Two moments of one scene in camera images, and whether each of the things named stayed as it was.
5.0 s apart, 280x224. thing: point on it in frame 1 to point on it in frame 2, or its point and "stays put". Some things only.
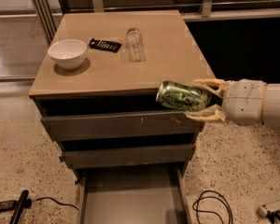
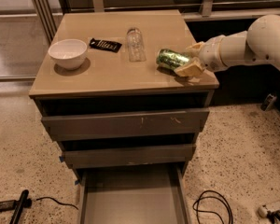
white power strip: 262,211 stays put
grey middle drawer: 168,154 stays put
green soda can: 182,97 to 168,60
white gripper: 244,102 to 209,55
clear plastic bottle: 134,45 stays put
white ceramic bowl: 68,53 stays put
